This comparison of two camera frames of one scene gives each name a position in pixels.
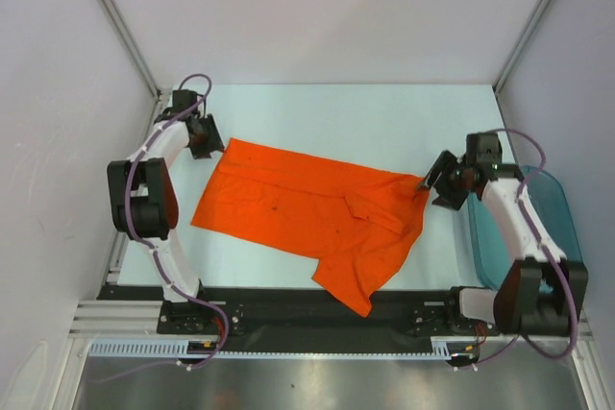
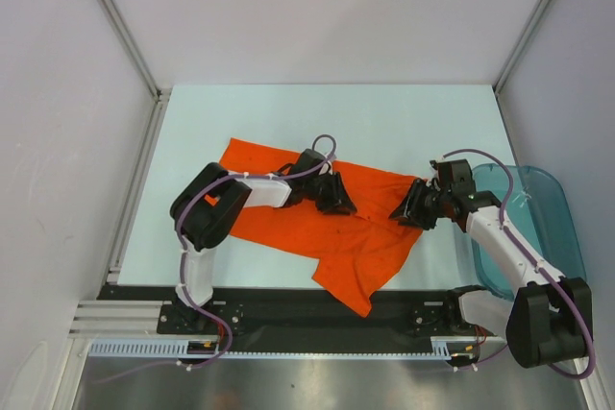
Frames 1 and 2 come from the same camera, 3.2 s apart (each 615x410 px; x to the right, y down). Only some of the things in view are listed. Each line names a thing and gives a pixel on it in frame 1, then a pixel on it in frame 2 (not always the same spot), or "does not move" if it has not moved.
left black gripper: x=213 y=143 to x=338 y=203
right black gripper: x=447 y=198 to x=417 y=216
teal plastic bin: x=495 y=249 does not move
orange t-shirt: x=362 y=226 does not move
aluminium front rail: x=115 y=319 does not move
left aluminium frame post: x=116 y=15 does not move
